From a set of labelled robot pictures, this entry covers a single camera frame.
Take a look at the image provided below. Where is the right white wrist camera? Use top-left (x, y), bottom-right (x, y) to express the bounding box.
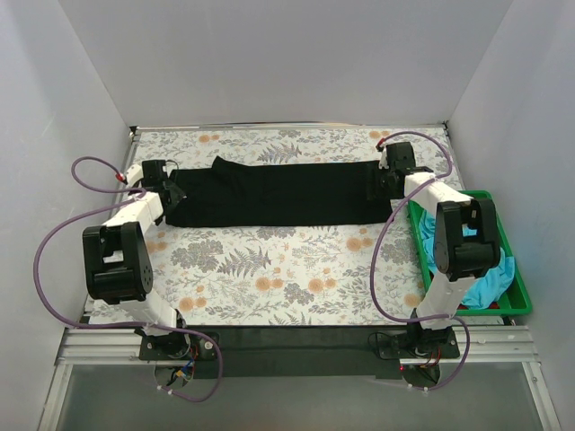
top-left (376, 138), bottom-right (389, 170)

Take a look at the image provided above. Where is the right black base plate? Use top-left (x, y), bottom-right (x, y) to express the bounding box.
top-left (367, 329), bottom-right (461, 360)

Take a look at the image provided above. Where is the cyan t shirt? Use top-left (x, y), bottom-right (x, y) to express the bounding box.
top-left (418, 211), bottom-right (516, 310)

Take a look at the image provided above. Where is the black t shirt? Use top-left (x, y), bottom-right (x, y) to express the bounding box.
top-left (166, 157), bottom-right (392, 228)

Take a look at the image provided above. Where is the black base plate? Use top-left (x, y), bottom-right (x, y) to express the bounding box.
top-left (367, 329), bottom-right (461, 360)
top-left (134, 329), bottom-right (218, 361)

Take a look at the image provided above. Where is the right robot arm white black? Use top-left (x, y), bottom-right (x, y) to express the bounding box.
top-left (369, 140), bottom-right (500, 357)

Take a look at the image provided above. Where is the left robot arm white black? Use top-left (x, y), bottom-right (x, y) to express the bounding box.
top-left (82, 160), bottom-right (191, 359)

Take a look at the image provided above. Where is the red t shirt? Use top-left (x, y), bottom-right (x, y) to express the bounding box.
top-left (418, 268), bottom-right (502, 316)

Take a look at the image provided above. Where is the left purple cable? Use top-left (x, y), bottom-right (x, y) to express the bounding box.
top-left (34, 155), bottom-right (225, 403)

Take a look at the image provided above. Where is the aluminium frame rail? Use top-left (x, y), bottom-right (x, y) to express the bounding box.
top-left (57, 326), bottom-right (537, 378)

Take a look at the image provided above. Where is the purple cable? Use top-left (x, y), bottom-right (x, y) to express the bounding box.
top-left (34, 155), bottom-right (225, 403)
top-left (371, 130), bottom-right (472, 392)

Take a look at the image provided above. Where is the floral table mat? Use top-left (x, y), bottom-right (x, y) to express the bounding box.
top-left (132, 128), bottom-right (424, 326)

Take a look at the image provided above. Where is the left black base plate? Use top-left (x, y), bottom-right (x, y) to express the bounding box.
top-left (134, 329), bottom-right (218, 361)

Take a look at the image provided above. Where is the green plastic bin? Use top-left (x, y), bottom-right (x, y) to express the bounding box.
top-left (408, 190), bottom-right (532, 316)

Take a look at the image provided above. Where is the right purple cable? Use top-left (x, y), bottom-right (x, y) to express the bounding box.
top-left (371, 130), bottom-right (472, 392)

